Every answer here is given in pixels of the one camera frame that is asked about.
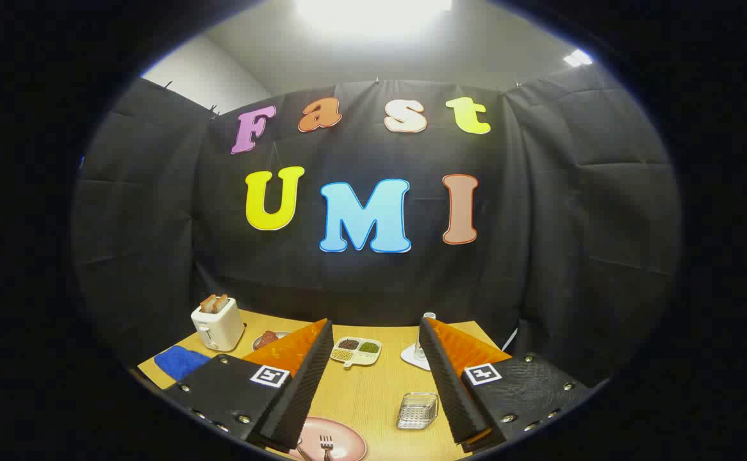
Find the metal fork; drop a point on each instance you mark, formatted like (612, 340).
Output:
(326, 443)

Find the white drink bottle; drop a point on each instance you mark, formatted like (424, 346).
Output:
(429, 315)

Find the white divided bean dish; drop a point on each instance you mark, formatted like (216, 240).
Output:
(355, 351)

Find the small ceiling light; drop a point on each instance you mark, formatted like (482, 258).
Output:
(577, 57)

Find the grey food plate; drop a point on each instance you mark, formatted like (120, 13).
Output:
(281, 334)

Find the brown toy sausage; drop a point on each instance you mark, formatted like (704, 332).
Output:
(266, 339)

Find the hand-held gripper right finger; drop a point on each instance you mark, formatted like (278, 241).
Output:
(447, 390)

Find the toast slice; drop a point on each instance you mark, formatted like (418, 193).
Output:
(207, 304)
(221, 302)

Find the pink round plate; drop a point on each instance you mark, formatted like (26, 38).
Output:
(350, 442)

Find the white toaster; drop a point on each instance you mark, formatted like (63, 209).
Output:
(220, 328)

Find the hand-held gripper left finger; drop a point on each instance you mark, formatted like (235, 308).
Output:
(306, 390)

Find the blue folded cloth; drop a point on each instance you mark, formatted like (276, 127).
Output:
(180, 362)

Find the white square coaster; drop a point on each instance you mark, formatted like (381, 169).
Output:
(410, 356)

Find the large ceiling light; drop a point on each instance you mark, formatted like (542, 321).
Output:
(373, 13)

